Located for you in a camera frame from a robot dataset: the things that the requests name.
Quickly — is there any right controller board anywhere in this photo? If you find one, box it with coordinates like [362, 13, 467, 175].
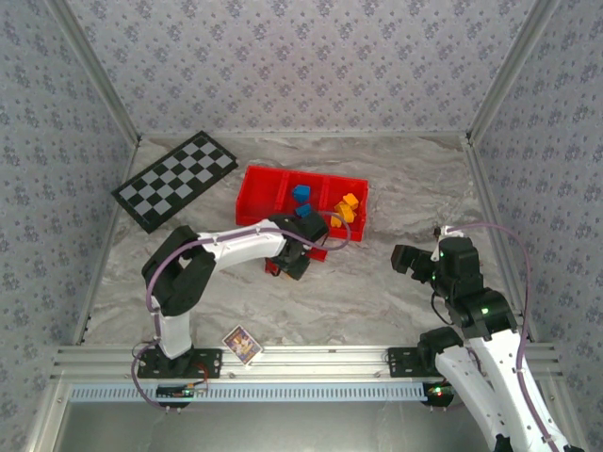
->
[425, 381, 461, 404]

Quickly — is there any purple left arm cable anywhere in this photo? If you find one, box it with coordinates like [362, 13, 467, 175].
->
[130, 210, 352, 412]

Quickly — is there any aluminium side rail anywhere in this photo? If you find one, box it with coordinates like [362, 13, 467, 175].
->
[464, 136, 538, 343]
[73, 138, 142, 347]

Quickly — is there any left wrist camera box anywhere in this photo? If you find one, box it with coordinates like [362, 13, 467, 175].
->
[297, 211, 330, 242]

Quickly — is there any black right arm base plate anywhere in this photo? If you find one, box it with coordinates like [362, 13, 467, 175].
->
[386, 347, 442, 378]

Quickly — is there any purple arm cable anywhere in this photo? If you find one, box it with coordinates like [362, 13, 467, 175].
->
[431, 221, 566, 452]
[130, 210, 352, 412]

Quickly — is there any controller board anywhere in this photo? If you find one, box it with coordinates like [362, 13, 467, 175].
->
[156, 383, 209, 402]
[425, 381, 461, 404]

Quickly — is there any slotted grey cable duct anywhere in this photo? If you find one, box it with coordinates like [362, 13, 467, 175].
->
[69, 381, 431, 404]

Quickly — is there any colourful playing card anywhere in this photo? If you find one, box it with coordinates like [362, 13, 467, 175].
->
[220, 324, 265, 366]

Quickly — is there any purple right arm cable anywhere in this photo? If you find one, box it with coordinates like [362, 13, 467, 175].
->
[431, 221, 566, 452]

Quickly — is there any black grey checkerboard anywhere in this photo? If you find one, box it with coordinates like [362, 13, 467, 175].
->
[111, 130, 238, 235]

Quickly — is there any red three-compartment tray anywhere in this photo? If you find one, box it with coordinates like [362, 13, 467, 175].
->
[235, 164, 369, 242]

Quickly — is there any left controller board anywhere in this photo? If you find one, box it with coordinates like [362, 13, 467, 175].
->
[156, 383, 209, 402]

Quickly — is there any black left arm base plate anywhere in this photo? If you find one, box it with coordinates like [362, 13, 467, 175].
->
[137, 347, 223, 379]

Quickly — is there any aluminium mounting rail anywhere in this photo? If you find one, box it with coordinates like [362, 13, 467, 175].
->
[49, 345, 564, 381]

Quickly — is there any aluminium frame post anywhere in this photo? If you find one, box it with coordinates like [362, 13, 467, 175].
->
[465, 0, 565, 145]
[44, 0, 142, 145]

